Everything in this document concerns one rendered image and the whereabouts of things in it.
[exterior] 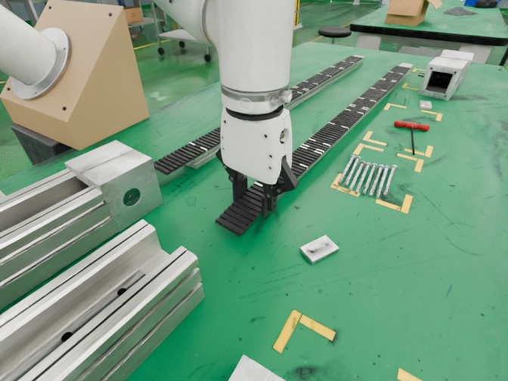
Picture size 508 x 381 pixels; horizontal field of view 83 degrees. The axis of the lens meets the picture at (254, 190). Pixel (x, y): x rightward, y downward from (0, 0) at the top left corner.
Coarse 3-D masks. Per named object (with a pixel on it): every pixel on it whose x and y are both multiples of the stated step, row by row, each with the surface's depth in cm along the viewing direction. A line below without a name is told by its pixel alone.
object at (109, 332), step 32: (96, 256) 32; (128, 256) 33; (160, 256) 37; (192, 256) 32; (64, 288) 29; (96, 288) 31; (128, 288) 32; (160, 288) 29; (192, 288) 34; (0, 320) 26; (32, 320) 27; (64, 320) 30; (96, 320) 26; (128, 320) 26; (160, 320) 31; (0, 352) 25; (32, 352) 28; (64, 352) 24; (96, 352) 25; (128, 352) 29
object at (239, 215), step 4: (228, 208) 46; (232, 208) 46; (236, 208) 46; (224, 212) 46; (228, 212) 45; (232, 212) 45; (236, 212) 46; (240, 212) 45; (244, 212) 45; (232, 216) 45; (236, 216) 45; (240, 216) 45; (244, 216) 45; (248, 216) 45; (236, 220) 44; (240, 220) 44; (244, 220) 44; (248, 220) 44; (252, 220) 44; (244, 224) 44; (248, 224) 43
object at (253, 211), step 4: (236, 200) 47; (240, 200) 47; (232, 204) 47; (236, 204) 47; (240, 204) 47; (244, 204) 46; (248, 204) 46; (240, 208) 46; (244, 208) 46; (248, 208) 46; (252, 208) 46; (256, 208) 46; (248, 212) 45; (252, 212) 45; (256, 212) 45; (260, 212) 45; (252, 216) 45; (256, 216) 45
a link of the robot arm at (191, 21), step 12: (156, 0) 32; (168, 0) 32; (180, 0) 33; (192, 0) 33; (204, 0) 32; (168, 12) 34; (180, 12) 34; (192, 12) 34; (180, 24) 35; (192, 24) 35; (204, 36) 34
